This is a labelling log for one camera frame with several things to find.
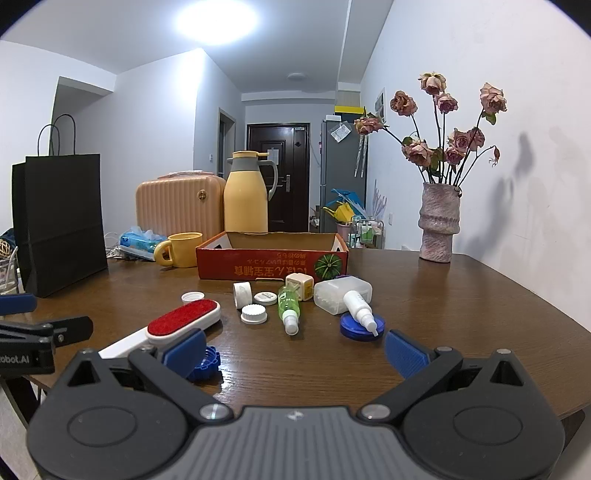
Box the grey refrigerator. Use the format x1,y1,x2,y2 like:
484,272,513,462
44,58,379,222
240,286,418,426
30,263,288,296
320,117,368,234

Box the white tape roll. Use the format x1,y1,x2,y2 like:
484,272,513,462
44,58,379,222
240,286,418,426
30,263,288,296
233,281,254,309

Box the red and white lint brush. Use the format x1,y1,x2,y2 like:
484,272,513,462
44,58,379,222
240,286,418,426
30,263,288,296
98,298,221,360

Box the green plastic bottle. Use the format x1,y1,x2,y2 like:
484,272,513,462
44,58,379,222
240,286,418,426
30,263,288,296
277,285,302,336

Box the yellow watering can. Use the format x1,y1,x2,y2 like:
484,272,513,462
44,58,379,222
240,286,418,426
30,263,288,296
322,203,355,223

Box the orange ribbed suitcase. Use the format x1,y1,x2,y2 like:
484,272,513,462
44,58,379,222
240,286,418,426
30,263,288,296
135,171,227,241

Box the blue tissue pack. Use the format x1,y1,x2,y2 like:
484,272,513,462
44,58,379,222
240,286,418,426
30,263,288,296
119,225,168,261

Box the translucent container of white beads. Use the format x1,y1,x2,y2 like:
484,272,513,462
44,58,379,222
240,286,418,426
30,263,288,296
313,277,373,315

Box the yellow mug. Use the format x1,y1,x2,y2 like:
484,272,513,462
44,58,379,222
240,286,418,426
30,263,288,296
154,232,204,268

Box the yellow thermos jug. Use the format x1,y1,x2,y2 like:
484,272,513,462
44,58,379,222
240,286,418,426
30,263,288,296
223,150,279,234

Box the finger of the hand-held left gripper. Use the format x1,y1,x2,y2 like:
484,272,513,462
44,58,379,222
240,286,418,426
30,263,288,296
0,316,93,346
0,294,37,315

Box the bright ceiling light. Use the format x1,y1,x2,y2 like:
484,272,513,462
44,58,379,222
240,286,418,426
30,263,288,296
173,0,259,47

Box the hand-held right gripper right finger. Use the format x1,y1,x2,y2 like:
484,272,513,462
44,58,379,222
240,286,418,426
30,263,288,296
358,329,532,422

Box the white dropper bottle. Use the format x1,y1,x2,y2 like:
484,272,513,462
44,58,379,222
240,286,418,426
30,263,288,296
342,290,380,337

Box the dark entrance door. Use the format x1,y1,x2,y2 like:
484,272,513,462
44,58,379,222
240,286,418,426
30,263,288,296
247,123,311,233

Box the blue round lid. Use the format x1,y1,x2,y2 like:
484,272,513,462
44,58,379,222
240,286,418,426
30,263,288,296
340,312,386,342

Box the cream plug adapter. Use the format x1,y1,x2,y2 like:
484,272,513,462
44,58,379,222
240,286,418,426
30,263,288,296
285,272,315,302

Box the purple artificial flowers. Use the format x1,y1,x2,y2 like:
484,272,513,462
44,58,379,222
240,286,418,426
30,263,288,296
367,180,389,220

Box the black paper bag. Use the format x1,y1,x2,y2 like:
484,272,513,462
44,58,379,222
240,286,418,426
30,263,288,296
11,113,109,298

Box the metal storage rack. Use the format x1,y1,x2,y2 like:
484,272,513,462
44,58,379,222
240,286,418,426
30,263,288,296
348,217,385,250

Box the red cardboard box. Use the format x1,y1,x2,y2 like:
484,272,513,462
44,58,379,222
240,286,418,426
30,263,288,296
196,231,350,281

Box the white cables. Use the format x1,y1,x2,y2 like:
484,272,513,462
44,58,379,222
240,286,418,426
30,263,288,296
104,231,127,261

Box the pink ceramic vase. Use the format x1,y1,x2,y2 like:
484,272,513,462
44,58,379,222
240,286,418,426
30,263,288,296
418,182,461,264

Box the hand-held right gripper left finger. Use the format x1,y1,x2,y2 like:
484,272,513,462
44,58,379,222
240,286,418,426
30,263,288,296
58,329,234,423

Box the blue plastic frame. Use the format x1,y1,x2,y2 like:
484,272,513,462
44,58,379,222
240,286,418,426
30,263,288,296
331,187,365,215

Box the bunch of dried roses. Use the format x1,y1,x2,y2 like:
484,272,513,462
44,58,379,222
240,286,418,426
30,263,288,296
353,71,509,188

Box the blue ridged cap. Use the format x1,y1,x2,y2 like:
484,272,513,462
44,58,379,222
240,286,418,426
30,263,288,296
187,344,223,383

